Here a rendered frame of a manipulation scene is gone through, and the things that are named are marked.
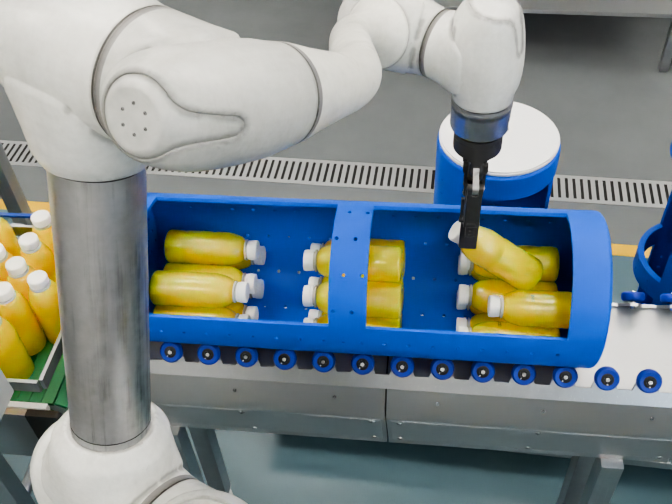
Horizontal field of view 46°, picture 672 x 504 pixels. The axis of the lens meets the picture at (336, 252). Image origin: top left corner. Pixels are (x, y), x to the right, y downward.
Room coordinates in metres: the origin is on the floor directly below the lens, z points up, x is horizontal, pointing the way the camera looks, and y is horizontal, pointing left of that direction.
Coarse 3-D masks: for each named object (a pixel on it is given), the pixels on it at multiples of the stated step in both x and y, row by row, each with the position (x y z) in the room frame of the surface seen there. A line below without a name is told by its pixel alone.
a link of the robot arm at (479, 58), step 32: (480, 0) 0.97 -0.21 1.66; (512, 0) 0.97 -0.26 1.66; (448, 32) 0.97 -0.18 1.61; (480, 32) 0.93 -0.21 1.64; (512, 32) 0.93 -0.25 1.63; (448, 64) 0.95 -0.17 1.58; (480, 64) 0.92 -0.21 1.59; (512, 64) 0.92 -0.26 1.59; (480, 96) 0.92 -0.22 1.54; (512, 96) 0.94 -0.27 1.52
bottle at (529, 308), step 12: (504, 300) 0.90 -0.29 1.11; (516, 300) 0.89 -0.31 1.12; (528, 300) 0.89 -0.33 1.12; (540, 300) 0.89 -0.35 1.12; (552, 300) 0.89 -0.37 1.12; (564, 300) 0.88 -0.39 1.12; (504, 312) 0.89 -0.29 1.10; (516, 312) 0.88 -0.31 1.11; (528, 312) 0.87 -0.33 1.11; (540, 312) 0.87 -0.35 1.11; (552, 312) 0.87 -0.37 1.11; (564, 312) 0.87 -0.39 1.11; (516, 324) 0.87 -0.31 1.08; (528, 324) 0.87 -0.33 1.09; (540, 324) 0.86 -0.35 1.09; (552, 324) 0.86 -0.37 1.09; (564, 324) 0.86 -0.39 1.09
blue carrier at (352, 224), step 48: (288, 240) 1.15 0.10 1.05; (336, 240) 0.97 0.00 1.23; (432, 240) 1.11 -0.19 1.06; (528, 240) 1.08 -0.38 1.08; (576, 240) 0.92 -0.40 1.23; (288, 288) 1.09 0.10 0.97; (336, 288) 0.90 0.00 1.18; (432, 288) 1.05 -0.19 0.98; (576, 288) 0.85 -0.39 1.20; (192, 336) 0.91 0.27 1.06; (240, 336) 0.89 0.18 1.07; (288, 336) 0.88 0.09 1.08; (336, 336) 0.86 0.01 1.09; (384, 336) 0.85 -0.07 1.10; (432, 336) 0.84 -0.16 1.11; (480, 336) 0.83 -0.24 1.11; (528, 336) 0.82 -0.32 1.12; (576, 336) 0.80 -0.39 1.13
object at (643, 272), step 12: (660, 228) 1.53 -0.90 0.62; (648, 240) 1.50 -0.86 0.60; (660, 240) 1.54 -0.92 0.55; (636, 252) 1.46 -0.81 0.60; (660, 252) 1.55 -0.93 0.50; (636, 264) 1.43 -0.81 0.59; (648, 264) 1.54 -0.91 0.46; (660, 264) 1.55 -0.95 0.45; (636, 276) 1.41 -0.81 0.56; (648, 276) 1.36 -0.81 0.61; (660, 276) 1.55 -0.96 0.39; (648, 288) 1.35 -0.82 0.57; (660, 288) 1.33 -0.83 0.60; (648, 300) 1.55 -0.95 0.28
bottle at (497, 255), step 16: (480, 240) 0.95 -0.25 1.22; (496, 240) 0.95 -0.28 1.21; (480, 256) 0.93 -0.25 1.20; (496, 256) 0.93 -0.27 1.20; (512, 256) 0.94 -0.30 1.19; (528, 256) 0.95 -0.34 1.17; (496, 272) 0.93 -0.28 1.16; (512, 272) 0.92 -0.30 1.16; (528, 272) 0.93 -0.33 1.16; (528, 288) 0.92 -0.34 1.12
